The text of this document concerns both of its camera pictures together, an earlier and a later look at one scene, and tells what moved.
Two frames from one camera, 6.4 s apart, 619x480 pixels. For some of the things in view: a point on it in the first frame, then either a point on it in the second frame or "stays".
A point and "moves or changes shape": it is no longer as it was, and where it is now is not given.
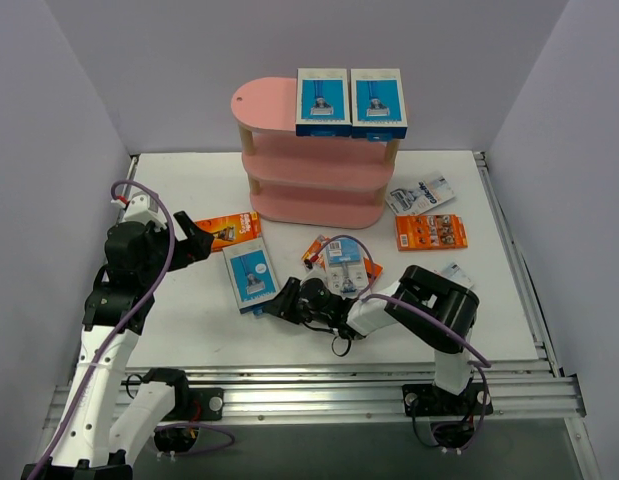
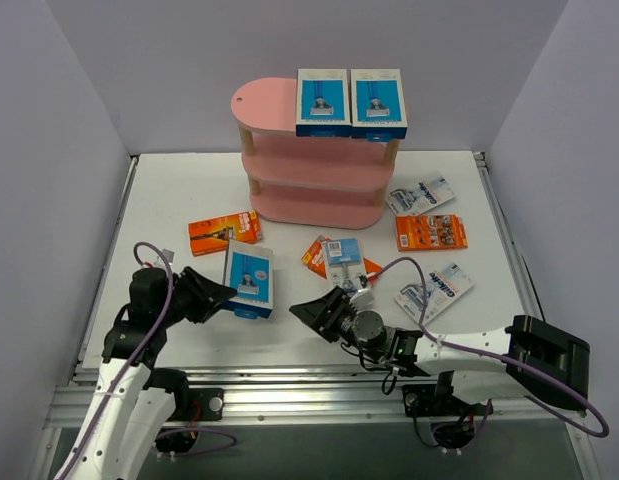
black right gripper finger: (286, 304) to (327, 313)
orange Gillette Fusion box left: (232, 230) stays
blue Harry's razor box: (377, 105) stays
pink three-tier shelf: (303, 181) stays
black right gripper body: (295, 301) to (334, 316)
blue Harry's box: (251, 275) moves or changes shape
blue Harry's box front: (322, 103) stays
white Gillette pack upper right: (417, 197) stays
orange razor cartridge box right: (426, 232) stays
